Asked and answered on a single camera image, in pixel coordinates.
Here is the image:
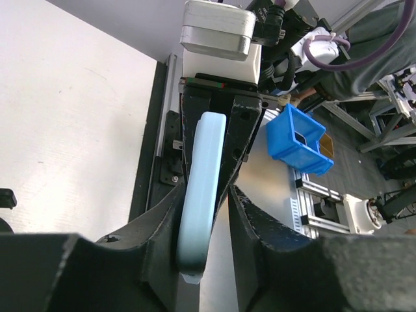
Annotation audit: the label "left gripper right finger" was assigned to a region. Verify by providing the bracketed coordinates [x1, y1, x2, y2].
[228, 185, 415, 311]

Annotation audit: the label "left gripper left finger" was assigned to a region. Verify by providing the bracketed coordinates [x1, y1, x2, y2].
[1, 185, 185, 311]

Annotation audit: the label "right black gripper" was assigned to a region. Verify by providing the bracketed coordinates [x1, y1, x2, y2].
[178, 73, 262, 210]

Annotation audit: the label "phone with blue case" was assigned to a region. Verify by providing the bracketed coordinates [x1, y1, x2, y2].
[176, 112, 227, 285]

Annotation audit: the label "black phone stand round base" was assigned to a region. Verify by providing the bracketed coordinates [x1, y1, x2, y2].
[0, 188, 18, 233]

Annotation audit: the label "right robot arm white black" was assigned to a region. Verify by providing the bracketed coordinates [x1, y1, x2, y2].
[180, 1, 340, 215]

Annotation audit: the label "blue plastic storage bin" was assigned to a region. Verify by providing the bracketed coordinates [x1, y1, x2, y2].
[266, 104, 334, 176]

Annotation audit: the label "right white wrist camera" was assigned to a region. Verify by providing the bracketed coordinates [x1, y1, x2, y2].
[180, 1, 261, 85]

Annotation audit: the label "aluminium frame workbench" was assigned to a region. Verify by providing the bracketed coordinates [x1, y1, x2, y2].
[296, 5, 415, 235]

